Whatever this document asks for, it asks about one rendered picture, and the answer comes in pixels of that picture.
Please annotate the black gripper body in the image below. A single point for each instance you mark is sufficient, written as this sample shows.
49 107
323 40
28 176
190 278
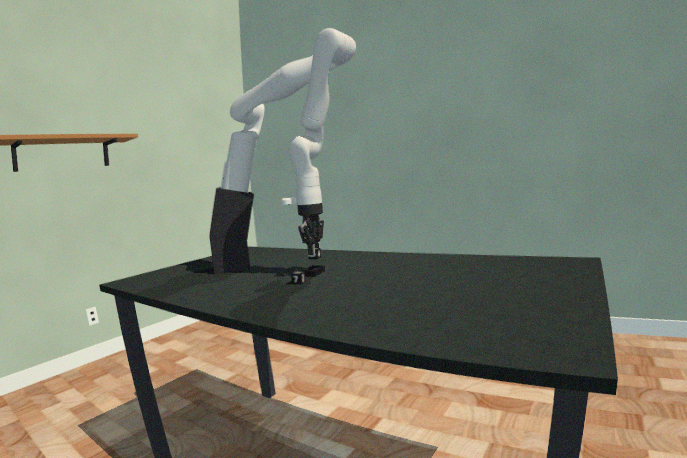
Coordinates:
310 213

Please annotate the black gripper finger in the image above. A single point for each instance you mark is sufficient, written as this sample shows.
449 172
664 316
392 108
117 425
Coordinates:
304 232
319 233

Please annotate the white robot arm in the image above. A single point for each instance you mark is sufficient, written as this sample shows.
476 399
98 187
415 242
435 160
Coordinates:
290 78

